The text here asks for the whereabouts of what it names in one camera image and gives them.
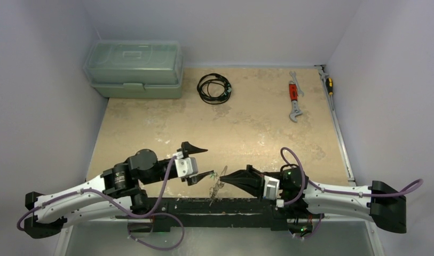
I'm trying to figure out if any large metal keyring with keys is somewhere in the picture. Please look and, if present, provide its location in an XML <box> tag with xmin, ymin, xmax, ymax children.
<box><xmin>209</xmin><ymin>165</ymin><xmax>228</xmax><ymax>206</ymax></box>

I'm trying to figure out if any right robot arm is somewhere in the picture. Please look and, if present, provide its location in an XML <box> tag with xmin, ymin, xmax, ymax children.
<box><xmin>219</xmin><ymin>164</ymin><xmax>407</xmax><ymax>234</ymax></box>

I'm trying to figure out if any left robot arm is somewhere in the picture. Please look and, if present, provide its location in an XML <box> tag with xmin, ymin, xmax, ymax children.
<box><xmin>17</xmin><ymin>141</ymin><xmax>207</xmax><ymax>239</ymax></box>

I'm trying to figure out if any silver open-end wrench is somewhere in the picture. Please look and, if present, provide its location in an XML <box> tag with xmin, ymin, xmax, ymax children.
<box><xmin>289</xmin><ymin>71</ymin><xmax>304</xmax><ymax>97</ymax></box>

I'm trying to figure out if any green plastic toolbox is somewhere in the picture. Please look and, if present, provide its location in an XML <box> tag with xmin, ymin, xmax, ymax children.
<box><xmin>83</xmin><ymin>40</ymin><xmax>184</xmax><ymax>99</ymax></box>

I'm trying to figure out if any yellow black screwdriver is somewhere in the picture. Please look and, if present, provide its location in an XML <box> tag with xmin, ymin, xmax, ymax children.
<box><xmin>326</xmin><ymin>77</ymin><xmax>334</xmax><ymax>109</ymax></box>

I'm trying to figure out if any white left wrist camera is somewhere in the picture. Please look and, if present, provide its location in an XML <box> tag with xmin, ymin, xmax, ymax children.
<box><xmin>175</xmin><ymin>157</ymin><xmax>198</xmax><ymax>179</ymax></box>

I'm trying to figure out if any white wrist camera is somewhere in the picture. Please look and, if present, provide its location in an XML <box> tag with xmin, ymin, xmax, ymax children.
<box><xmin>262</xmin><ymin>175</ymin><xmax>285</xmax><ymax>208</ymax></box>
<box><xmin>175</xmin><ymin>157</ymin><xmax>198</xmax><ymax>179</ymax></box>

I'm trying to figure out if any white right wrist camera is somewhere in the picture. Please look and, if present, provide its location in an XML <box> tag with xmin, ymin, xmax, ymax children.
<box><xmin>262</xmin><ymin>175</ymin><xmax>285</xmax><ymax>208</ymax></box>

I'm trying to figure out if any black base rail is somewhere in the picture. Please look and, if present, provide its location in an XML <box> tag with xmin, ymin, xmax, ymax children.
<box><xmin>126</xmin><ymin>197</ymin><xmax>313</xmax><ymax>234</ymax></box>

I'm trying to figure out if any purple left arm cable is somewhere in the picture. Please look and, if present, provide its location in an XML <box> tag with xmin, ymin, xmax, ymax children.
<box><xmin>17</xmin><ymin>155</ymin><xmax>186</xmax><ymax>252</ymax></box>

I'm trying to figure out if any aluminium side rail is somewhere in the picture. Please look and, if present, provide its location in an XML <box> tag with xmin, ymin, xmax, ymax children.
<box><xmin>314</xmin><ymin>65</ymin><xmax>385</xmax><ymax>255</ymax></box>

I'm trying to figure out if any coiled black cable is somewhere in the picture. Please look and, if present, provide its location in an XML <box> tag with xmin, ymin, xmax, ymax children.
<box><xmin>196</xmin><ymin>73</ymin><xmax>233</xmax><ymax>105</ymax></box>

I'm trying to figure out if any red handled adjustable wrench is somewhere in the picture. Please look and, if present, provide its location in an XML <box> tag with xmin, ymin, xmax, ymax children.
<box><xmin>289</xmin><ymin>81</ymin><xmax>303</xmax><ymax>123</ymax></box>

